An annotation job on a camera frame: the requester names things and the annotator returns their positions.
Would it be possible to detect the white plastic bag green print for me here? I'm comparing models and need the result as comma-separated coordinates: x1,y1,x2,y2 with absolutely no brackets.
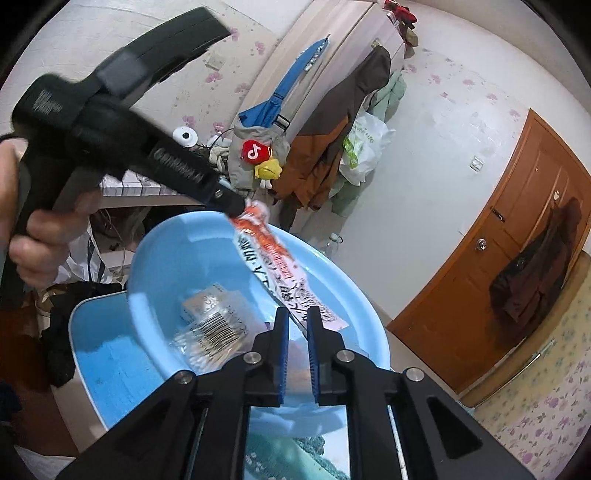
339,112,397,184

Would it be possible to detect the large clear water bottle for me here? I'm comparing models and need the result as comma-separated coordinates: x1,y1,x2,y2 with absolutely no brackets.
321,233,345,257

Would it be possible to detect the light blue plastic basin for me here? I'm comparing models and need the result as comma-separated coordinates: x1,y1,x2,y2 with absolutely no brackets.
127,210,392,428

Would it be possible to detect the white plush toy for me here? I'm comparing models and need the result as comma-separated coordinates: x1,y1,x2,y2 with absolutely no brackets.
208,138,232,169

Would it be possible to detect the red plush pendant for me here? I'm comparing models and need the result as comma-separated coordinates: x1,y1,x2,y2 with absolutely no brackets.
242,138,273,164

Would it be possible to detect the picture printed desktop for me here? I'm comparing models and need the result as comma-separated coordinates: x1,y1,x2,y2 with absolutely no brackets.
68,293,402,480

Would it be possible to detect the red and dark clothes pile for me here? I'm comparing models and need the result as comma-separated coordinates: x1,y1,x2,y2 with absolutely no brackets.
383,0,419,47

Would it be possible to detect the clear bag of cotton swabs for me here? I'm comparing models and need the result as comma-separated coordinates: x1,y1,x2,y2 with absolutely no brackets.
168,311,252,372

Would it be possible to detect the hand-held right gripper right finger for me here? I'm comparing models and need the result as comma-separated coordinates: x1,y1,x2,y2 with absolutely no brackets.
307,305,539,480

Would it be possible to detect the dark cloth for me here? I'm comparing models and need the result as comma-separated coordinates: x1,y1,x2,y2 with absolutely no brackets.
39,281,127,389

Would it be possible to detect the pale beige wardrobe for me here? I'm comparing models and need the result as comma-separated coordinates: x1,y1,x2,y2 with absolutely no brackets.
249,0,407,232

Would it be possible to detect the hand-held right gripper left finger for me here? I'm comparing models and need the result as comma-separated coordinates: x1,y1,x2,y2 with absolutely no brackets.
55,305,291,480

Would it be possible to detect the brown wooden door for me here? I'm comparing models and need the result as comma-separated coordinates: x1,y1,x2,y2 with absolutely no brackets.
387,108,591,395

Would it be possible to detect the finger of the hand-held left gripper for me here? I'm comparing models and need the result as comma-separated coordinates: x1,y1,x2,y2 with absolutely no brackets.
198,173,246,219

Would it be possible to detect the light green jacket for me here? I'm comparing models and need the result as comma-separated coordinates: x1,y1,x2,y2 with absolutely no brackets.
330,69,408,217

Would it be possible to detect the white striped cloth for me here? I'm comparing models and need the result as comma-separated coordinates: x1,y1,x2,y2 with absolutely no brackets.
55,208,139,289

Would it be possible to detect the brown and orange jacket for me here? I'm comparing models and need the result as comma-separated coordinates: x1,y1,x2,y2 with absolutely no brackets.
272,45,392,210

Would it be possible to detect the person's left hand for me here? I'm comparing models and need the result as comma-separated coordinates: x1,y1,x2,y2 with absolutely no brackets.
0,137,103,290

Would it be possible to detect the dark brown hanging jacket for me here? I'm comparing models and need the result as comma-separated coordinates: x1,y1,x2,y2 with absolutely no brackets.
488,198,583,347

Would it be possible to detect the long red and white packet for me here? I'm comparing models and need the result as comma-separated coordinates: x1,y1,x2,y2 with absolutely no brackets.
228,200,350,332

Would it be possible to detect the yellow plush pendant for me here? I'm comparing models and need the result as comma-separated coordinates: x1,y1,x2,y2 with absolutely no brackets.
254,157,283,188

